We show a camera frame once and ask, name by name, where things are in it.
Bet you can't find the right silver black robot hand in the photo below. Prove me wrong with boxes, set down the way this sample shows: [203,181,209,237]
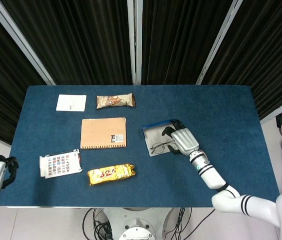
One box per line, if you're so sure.
[161,119,201,156]

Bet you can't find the thin black eyeglasses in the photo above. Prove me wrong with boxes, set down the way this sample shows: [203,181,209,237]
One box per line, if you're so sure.
[150,139,178,154]

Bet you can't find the blue glasses case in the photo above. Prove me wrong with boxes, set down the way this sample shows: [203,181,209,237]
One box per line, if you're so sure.
[142,119,181,158]

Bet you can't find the white printed flat carton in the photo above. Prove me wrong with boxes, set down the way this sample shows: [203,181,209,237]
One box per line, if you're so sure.
[39,149,83,179]

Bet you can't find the blue table cloth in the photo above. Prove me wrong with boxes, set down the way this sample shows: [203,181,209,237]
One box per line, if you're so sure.
[0,85,280,208]

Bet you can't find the brown snack packet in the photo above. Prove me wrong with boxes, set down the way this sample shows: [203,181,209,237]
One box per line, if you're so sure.
[96,92,136,110]

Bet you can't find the gold biscuit pack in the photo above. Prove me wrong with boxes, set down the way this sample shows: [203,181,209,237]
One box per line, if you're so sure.
[87,163,137,186]

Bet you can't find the kraft spiral notebook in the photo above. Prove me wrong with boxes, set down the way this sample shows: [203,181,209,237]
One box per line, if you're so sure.
[80,117,127,150]

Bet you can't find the white paper card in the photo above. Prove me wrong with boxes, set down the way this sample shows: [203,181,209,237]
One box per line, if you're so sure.
[55,94,87,112]

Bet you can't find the black floor cable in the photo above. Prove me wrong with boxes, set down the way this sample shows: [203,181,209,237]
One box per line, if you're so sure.
[173,207,216,240]
[82,207,114,240]

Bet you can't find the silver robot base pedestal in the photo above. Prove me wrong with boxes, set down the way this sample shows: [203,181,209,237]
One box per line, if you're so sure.
[103,207,179,240]

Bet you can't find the silver aluminium extrusion beam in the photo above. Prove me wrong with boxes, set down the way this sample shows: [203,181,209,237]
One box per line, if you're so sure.
[127,0,144,85]
[195,0,244,86]
[0,0,56,86]
[260,93,282,125]

